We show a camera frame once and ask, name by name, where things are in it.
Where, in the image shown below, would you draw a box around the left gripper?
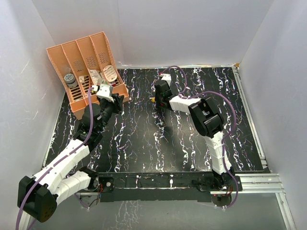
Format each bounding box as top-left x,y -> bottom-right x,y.
97,93 -> 124,132

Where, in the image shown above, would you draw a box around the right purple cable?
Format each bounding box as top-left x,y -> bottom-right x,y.
159,65 -> 240,209

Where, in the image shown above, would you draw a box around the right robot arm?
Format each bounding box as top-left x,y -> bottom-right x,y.
154,80 -> 235,190

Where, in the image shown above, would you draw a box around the black base bar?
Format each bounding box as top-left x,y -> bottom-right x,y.
98,172 -> 243,205

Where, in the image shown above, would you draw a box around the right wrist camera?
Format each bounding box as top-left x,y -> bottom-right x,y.
160,73 -> 171,86

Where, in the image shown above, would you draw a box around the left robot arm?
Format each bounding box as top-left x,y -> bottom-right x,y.
17,93 -> 124,223

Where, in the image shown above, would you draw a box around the pink desk organizer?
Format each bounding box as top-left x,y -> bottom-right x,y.
47,32 -> 130,120

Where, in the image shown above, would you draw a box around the white paper packets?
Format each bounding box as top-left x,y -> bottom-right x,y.
88,69 -> 105,85

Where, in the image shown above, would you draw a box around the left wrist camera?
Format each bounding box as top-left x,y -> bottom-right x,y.
92,84 -> 114,103

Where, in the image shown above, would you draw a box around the grey round tin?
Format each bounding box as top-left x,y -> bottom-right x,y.
64,73 -> 78,89

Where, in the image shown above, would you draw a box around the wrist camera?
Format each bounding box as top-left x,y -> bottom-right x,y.
92,84 -> 114,103
160,73 -> 171,86

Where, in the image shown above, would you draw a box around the purple cable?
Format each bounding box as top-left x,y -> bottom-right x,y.
159,65 -> 240,209
15,87 -> 96,230

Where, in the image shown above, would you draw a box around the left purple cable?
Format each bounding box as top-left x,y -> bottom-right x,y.
15,87 -> 96,230

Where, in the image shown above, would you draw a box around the oval white labelled tin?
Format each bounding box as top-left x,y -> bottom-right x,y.
103,65 -> 118,82

